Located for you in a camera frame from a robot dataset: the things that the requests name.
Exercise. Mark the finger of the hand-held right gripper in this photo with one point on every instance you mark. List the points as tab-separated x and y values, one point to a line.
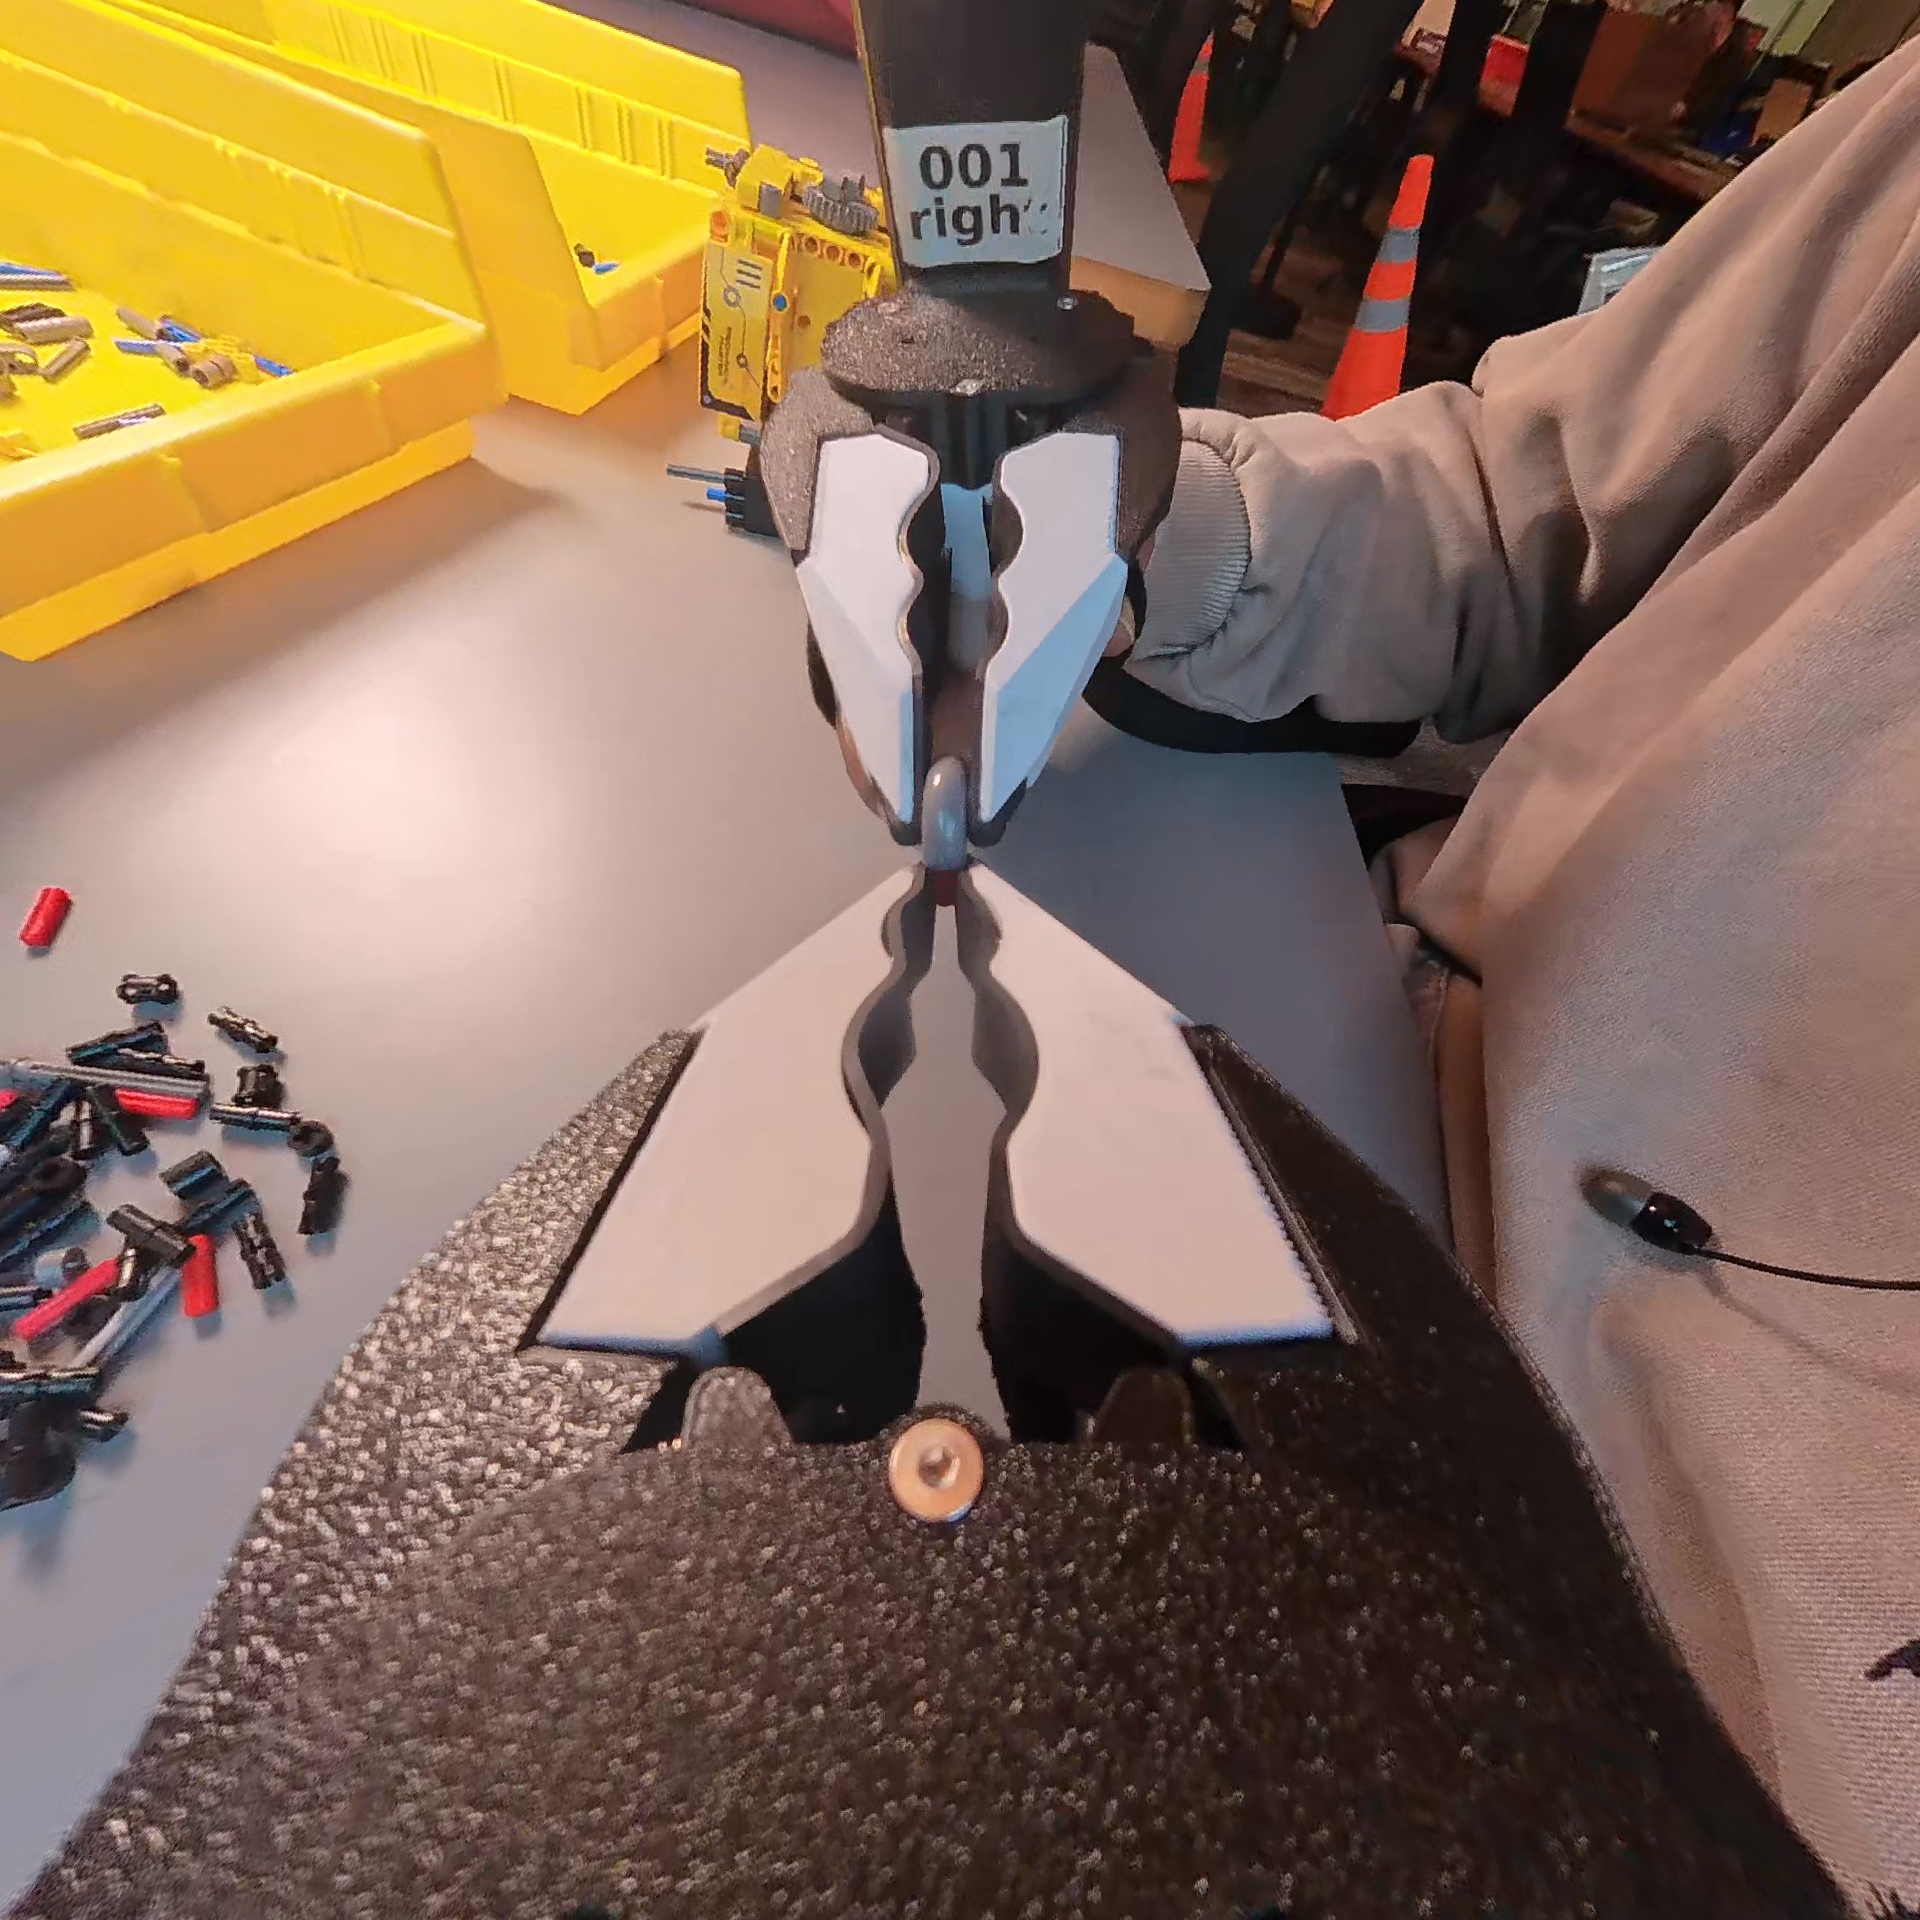
854	572
1064	572

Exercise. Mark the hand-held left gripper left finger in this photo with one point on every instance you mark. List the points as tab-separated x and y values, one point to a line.
704	1186

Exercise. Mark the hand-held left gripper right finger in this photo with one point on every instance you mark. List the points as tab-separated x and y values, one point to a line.
1155	1186

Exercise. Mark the yellow building brick model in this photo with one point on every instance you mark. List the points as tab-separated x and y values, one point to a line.
750	315

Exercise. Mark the grey bent rod red caps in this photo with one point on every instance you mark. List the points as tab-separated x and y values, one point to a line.
944	819

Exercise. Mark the yellow storage bin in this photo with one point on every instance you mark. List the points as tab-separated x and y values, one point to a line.
599	330
298	434

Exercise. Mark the person's right forearm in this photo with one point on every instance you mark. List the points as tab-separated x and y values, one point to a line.
1349	572

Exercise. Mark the grey desk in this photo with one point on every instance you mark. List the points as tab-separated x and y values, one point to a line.
451	779

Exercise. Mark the person's right hand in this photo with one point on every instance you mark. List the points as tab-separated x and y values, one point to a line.
844	736

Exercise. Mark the grey table with dark edge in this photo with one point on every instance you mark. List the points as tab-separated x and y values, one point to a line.
1131	209

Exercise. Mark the black chair armrest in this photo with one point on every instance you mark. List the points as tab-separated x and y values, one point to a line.
1276	734

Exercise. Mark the orange traffic cone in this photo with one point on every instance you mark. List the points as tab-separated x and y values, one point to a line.
1388	299
1192	114

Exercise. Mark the pile of black red pins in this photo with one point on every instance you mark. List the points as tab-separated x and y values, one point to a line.
146	1226

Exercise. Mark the scattered blue grey brick pins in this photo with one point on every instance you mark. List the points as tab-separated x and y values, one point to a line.
208	366

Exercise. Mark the small red pin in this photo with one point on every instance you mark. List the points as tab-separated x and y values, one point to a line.
43	916

